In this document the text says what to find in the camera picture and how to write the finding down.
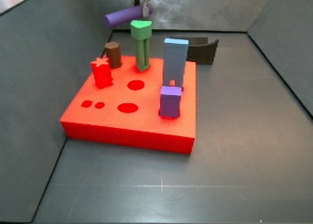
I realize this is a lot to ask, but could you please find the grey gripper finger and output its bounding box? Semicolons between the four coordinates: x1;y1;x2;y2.
142;0;150;17

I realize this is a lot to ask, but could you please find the purple cylinder peg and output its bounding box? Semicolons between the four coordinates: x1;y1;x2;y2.
104;5;143;28

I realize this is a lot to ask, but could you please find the red foam peg board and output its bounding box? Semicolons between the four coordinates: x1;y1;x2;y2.
60;56;195;154

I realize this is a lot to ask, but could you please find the green tall peg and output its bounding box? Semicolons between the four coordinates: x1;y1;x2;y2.
131;20;151;71

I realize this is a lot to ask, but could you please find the brown hexagonal peg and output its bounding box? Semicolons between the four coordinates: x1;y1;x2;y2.
106;42;122;69

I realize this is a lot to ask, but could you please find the blue-grey tall rectangular peg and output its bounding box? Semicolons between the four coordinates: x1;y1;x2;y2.
163;38;189;87

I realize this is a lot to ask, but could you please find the black curved cradle stand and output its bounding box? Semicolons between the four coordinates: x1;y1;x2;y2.
176;37;219;65

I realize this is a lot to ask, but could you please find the red star peg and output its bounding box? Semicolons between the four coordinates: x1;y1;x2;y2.
91;58;112;89

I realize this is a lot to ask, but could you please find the purple short square peg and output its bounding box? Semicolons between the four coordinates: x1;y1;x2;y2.
160;86;182;118

